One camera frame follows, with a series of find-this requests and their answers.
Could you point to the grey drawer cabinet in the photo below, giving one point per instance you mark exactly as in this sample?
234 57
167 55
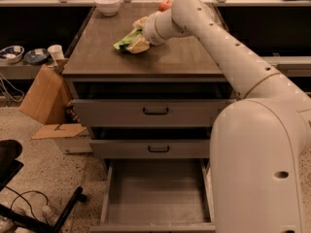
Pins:
180 69

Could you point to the grey middle drawer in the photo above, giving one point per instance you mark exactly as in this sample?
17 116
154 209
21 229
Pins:
150 149

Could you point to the grey top drawer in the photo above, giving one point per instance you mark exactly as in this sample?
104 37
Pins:
149 113

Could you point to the green rice chip bag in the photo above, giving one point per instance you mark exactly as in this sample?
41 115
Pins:
127 42

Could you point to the open cardboard box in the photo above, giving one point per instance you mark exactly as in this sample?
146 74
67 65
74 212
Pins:
46 101

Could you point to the white paper cup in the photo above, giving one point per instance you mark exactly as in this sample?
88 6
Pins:
56 52

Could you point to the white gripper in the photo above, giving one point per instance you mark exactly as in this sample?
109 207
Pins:
149 29

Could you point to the red apple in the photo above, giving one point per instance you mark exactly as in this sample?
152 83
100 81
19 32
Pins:
165 5

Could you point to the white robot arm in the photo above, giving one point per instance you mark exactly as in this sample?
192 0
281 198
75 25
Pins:
256 141

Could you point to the blue patterned bowl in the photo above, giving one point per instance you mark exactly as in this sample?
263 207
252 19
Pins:
12 54

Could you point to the grey bottom drawer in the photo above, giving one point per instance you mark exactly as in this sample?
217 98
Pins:
157 196

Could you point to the grey drawer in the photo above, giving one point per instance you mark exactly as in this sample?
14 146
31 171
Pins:
157 196
149 113
150 149

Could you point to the white bowl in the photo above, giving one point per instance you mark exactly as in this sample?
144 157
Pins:
107 7

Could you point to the dark blue bowl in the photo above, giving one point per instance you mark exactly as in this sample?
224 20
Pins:
37 56

